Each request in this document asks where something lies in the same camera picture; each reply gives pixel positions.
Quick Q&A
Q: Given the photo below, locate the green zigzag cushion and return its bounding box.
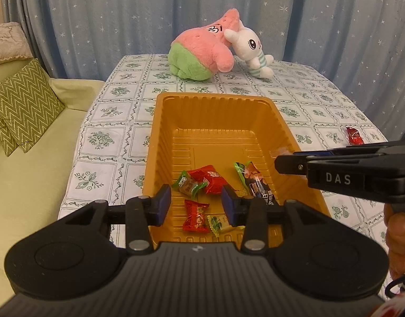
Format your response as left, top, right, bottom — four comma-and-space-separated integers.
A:
0, 59, 65, 156

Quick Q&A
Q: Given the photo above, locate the white bunny plush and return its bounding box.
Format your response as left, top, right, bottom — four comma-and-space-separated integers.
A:
224, 21, 274, 79

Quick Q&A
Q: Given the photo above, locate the green floral tablecloth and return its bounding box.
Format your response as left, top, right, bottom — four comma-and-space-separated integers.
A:
56, 52, 395, 301

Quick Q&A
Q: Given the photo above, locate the red packet in tray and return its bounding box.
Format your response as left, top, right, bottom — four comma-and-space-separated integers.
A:
182, 200, 210, 233

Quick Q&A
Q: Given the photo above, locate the dark chocolate bar wrapper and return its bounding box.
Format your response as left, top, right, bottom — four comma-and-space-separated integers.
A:
234, 162, 278, 205

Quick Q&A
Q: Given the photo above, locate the yellow green candy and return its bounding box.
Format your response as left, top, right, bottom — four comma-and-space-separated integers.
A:
207, 215, 234, 237

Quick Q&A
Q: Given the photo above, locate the blue star curtain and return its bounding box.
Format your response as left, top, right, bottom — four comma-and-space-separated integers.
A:
0, 0, 405, 143

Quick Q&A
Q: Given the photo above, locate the beige embroidered pillow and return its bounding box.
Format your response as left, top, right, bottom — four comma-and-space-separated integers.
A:
0, 21, 33, 64

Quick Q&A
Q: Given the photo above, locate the right hand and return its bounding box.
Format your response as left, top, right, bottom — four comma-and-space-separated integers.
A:
384, 204, 405, 280

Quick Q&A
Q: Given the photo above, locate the orange plastic tray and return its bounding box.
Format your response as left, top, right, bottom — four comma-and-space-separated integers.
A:
141, 91, 332, 250

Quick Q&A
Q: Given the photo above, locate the pink green star plush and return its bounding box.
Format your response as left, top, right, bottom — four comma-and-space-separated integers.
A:
168, 9, 240, 81

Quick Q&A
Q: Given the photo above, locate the green brown candy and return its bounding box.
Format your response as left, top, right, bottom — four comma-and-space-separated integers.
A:
172, 170, 208, 199

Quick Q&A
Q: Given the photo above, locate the light green sofa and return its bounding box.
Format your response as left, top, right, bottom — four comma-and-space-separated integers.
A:
0, 78, 104, 306

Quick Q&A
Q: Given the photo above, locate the dark red candy wrapper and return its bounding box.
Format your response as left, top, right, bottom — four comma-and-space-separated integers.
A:
346, 127, 365, 145

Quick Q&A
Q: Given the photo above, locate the red candy in tray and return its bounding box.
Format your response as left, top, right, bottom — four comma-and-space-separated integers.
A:
187, 165, 228, 195

